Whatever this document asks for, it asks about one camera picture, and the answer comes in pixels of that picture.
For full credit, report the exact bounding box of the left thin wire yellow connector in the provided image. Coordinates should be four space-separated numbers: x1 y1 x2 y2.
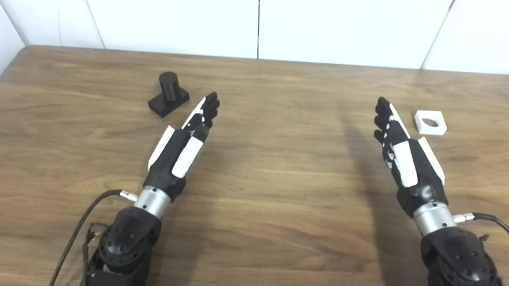
80 221 108 271

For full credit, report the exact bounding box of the black peg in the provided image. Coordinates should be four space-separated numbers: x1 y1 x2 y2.
146 69 193 121

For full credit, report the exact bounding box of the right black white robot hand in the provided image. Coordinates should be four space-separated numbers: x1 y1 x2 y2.
360 96 473 241

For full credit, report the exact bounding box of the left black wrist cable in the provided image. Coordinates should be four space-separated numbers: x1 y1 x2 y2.
47 181 139 286

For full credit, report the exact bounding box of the white square piece with hole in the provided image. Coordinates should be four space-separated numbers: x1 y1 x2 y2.
412 108 449 137

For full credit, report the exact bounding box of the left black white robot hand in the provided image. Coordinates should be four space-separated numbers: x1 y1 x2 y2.
132 84 222 225

